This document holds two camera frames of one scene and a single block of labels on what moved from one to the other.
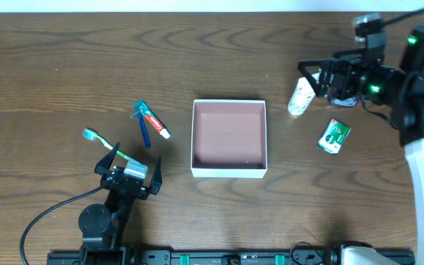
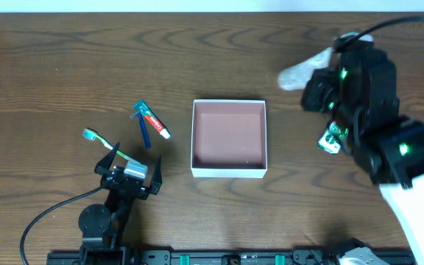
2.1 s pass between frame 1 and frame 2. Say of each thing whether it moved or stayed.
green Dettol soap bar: stayed
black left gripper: stayed
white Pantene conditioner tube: moved
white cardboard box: stayed
